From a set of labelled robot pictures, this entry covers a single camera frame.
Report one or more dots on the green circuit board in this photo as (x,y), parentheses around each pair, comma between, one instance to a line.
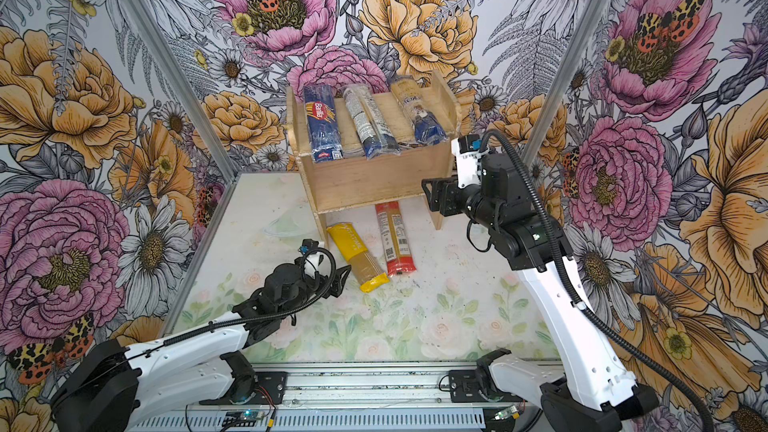
(246,418)
(508,413)

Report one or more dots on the wooden two-tier shelf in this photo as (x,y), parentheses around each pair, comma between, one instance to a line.
(355,182)

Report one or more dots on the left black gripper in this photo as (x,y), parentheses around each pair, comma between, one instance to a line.
(338,282)

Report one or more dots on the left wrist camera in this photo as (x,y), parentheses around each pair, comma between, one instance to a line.
(308,246)

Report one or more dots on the blue Barilla pasta box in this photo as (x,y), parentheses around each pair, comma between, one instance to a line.
(324,134)

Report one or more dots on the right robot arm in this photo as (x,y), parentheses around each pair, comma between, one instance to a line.
(540,254)

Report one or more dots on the yellow blue spaghetti bag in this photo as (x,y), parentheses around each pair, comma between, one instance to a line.
(426,128)

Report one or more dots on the left green circuit board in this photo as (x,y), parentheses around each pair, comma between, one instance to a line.
(246,418)

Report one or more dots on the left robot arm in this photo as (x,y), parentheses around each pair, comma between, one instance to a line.
(117,386)

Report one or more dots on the red spaghetti bag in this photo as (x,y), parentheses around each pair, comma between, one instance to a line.
(397,251)

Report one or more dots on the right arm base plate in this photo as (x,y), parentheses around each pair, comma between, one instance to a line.
(463,386)

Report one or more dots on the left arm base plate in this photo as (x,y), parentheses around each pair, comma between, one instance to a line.
(262,388)

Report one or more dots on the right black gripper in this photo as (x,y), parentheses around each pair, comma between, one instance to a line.
(441,189)

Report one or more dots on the aluminium front rail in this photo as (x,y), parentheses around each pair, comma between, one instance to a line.
(411,384)

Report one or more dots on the right green circuit board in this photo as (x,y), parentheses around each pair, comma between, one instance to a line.
(508,413)

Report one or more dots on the clear blue-end spaghetti bag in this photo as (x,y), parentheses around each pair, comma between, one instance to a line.
(372,129)

